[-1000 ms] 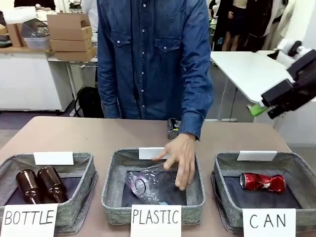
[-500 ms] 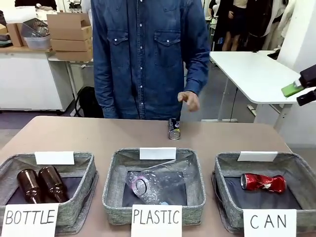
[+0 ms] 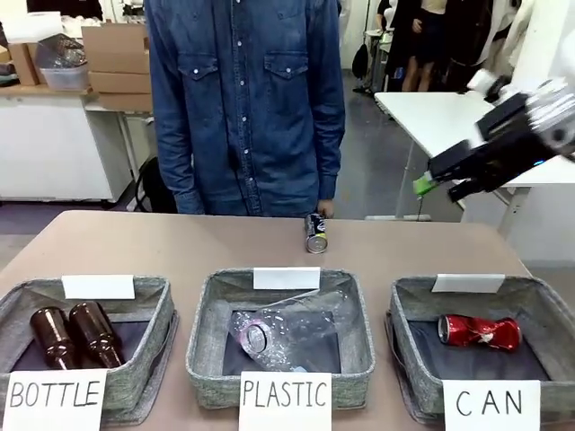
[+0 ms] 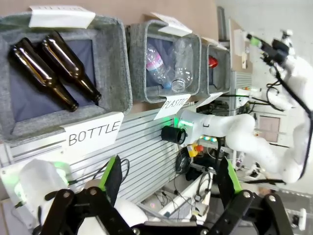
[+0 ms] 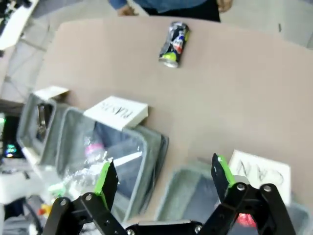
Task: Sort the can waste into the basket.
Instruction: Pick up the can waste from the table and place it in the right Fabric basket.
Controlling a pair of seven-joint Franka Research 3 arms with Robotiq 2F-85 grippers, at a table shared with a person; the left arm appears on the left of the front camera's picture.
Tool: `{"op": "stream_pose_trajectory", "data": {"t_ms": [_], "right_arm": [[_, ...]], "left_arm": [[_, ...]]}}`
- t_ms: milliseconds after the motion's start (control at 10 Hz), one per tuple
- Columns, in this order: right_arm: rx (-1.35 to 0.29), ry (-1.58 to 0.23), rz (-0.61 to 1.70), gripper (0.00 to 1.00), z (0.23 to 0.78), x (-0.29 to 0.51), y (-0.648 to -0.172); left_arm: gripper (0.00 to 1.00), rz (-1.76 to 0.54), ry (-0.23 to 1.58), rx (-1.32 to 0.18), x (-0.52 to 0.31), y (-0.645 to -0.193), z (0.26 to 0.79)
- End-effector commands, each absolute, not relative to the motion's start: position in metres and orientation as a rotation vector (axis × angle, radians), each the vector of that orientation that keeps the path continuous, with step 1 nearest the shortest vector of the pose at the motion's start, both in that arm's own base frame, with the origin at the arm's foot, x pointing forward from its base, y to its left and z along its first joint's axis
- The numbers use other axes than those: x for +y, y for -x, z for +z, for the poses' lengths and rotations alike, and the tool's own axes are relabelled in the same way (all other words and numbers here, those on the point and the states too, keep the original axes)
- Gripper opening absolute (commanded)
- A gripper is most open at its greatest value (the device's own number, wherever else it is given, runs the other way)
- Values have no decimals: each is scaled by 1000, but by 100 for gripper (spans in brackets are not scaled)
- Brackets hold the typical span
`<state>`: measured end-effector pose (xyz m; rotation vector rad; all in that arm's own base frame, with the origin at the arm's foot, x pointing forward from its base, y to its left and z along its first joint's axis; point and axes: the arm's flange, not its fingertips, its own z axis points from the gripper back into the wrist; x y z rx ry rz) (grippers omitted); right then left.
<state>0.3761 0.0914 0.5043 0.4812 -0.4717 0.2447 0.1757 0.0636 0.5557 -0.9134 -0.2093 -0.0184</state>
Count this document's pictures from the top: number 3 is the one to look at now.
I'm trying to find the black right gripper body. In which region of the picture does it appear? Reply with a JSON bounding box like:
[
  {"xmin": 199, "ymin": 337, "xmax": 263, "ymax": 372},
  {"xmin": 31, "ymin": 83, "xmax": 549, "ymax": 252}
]
[{"xmin": 471, "ymin": 92, "xmax": 548, "ymax": 193}]

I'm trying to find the crushed red can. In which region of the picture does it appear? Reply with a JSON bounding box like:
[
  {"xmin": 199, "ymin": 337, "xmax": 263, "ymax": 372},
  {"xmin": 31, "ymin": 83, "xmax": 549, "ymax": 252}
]
[{"xmin": 437, "ymin": 313, "xmax": 523, "ymax": 353}]

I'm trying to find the clear plastic water bottle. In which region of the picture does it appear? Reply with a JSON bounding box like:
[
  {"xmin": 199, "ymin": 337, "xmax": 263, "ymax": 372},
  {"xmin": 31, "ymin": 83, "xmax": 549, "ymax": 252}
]
[{"xmin": 227, "ymin": 288, "xmax": 357, "ymax": 374}]

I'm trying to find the brown glass bottle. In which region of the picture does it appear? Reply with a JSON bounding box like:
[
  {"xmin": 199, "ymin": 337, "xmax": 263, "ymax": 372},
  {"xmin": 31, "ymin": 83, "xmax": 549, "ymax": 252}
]
[
  {"xmin": 29, "ymin": 305, "xmax": 85, "ymax": 372},
  {"xmin": 67, "ymin": 301, "xmax": 128, "ymax": 370}
]

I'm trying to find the person's right forearm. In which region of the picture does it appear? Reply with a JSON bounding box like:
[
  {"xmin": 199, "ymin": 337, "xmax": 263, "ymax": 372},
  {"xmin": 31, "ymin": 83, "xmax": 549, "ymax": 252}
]
[{"xmin": 154, "ymin": 116, "xmax": 207, "ymax": 216}]

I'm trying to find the person's left forearm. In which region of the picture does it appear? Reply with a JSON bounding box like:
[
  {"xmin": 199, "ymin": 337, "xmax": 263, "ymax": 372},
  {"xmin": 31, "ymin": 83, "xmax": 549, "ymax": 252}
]
[{"xmin": 313, "ymin": 98, "xmax": 348, "ymax": 202}]

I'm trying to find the black drink can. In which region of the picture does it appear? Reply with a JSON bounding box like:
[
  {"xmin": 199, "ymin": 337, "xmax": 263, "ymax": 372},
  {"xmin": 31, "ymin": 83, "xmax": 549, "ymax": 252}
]
[{"xmin": 305, "ymin": 212, "xmax": 331, "ymax": 256}]

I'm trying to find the grey basket labelled can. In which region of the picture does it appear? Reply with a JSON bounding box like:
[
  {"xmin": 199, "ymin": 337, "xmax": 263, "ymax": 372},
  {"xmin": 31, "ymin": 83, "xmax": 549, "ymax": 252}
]
[{"xmin": 385, "ymin": 274, "xmax": 575, "ymax": 426}]

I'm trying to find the paper sign reading can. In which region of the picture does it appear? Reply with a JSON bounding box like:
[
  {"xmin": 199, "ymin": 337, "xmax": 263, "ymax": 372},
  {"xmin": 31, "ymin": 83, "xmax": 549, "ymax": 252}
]
[{"xmin": 440, "ymin": 379, "xmax": 542, "ymax": 431}]

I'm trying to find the grey basket labelled plastic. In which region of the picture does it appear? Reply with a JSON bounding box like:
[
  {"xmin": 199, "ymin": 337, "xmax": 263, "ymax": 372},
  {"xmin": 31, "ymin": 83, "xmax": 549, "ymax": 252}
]
[{"xmin": 185, "ymin": 268, "xmax": 376, "ymax": 411}]

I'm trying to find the grey basket labelled bottle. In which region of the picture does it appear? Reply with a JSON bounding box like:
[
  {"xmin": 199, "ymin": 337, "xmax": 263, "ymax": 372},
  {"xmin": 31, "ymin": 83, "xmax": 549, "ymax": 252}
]
[{"xmin": 0, "ymin": 274, "xmax": 181, "ymax": 426}]

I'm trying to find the blank white card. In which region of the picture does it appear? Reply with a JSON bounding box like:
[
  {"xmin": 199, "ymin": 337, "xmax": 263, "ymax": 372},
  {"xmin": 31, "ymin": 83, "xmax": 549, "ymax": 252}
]
[
  {"xmin": 431, "ymin": 273, "xmax": 507, "ymax": 295},
  {"xmin": 61, "ymin": 274, "xmax": 137, "ymax": 301},
  {"xmin": 252, "ymin": 267, "xmax": 323, "ymax": 292}
]

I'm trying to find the bystander in black coat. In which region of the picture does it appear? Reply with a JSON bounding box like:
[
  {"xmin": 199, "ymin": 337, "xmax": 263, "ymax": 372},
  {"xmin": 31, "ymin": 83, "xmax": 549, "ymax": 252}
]
[{"xmin": 447, "ymin": 0, "xmax": 525, "ymax": 91}]

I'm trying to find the bystander in black dress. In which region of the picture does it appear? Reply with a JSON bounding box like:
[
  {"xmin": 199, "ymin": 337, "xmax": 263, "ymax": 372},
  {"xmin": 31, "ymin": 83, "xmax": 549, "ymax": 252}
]
[{"xmin": 376, "ymin": 0, "xmax": 452, "ymax": 94}]

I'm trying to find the black hanging bag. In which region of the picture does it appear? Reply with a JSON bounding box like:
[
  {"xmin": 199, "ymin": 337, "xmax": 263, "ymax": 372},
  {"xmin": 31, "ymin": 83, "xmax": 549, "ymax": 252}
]
[{"xmin": 351, "ymin": 40, "xmax": 372, "ymax": 81}]

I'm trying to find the person in denim shirt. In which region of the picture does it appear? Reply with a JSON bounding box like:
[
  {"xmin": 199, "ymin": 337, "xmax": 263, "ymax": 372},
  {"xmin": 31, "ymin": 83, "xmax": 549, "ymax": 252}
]
[{"xmin": 144, "ymin": 0, "xmax": 348, "ymax": 217}]

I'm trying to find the paper sign reading plastic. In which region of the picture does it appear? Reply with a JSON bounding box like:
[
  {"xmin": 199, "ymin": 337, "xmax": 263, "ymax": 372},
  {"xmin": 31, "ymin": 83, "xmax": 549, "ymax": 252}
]
[{"xmin": 237, "ymin": 370, "xmax": 333, "ymax": 431}]

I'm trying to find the flat cardboard box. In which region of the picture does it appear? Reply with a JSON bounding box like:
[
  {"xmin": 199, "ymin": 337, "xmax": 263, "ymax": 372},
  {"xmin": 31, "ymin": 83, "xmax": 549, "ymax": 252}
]
[
  {"xmin": 96, "ymin": 91, "xmax": 155, "ymax": 113},
  {"xmin": 87, "ymin": 69, "xmax": 153, "ymax": 95}
]

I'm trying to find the open cardboard box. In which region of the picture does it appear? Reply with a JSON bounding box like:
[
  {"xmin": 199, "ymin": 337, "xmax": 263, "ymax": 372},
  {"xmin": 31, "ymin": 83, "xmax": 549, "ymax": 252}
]
[{"xmin": 80, "ymin": 22, "xmax": 152, "ymax": 75}]

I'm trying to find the clear plastic storage container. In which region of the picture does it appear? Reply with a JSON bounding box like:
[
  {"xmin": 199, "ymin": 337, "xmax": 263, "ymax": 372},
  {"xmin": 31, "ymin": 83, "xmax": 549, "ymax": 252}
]
[{"xmin": 34, "ymin": 33, "xmax": 91, "ymax": 92}]

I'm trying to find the wooden topped white cabinet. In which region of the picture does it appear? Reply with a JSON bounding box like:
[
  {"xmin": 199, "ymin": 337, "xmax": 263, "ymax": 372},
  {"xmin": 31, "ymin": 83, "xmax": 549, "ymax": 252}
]
[{"xmin": 0, "ymin": 83, "xmax": 136, "ymax": 203}]

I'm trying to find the small cardboard box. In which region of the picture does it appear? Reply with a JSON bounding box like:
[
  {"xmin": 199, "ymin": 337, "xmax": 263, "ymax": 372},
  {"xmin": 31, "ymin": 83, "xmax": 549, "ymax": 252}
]
[{"xmin": 7, "ymin": 41, "xmax": 46, "ymax": 87}]

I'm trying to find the white box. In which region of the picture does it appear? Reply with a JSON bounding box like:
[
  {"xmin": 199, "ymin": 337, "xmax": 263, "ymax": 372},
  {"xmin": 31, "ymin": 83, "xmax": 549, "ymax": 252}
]
[{"xmin": 1, "ymin": 10, "xmax": 64, "ymax": 45}]

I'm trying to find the paper sign reading bottle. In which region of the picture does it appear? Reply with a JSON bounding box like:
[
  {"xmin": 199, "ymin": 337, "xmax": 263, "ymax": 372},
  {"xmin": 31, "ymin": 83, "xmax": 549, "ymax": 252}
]
[{"xmin": 0, "ymin": 368, "xmax": 110, "ymax": 431}]

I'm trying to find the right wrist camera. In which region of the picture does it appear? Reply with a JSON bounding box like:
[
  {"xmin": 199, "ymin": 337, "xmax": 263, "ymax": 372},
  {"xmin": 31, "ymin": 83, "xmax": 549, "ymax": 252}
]
[{"xmin": 465, "ymin": 67, "xmax": 514, "ymax": 104}]

